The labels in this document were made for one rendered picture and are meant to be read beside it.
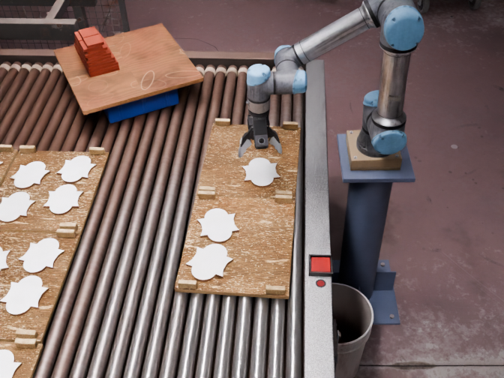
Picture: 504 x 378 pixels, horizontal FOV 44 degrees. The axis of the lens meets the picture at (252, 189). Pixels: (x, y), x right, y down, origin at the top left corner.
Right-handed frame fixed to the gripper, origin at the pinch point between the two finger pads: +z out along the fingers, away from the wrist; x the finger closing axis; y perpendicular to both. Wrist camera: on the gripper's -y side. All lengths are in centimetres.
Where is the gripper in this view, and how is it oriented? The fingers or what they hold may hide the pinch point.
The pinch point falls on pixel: (260, 157)
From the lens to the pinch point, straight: 223.4
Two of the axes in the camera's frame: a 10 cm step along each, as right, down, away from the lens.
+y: -1.2, -6.8, 7.2
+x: -9.9, 1.0, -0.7
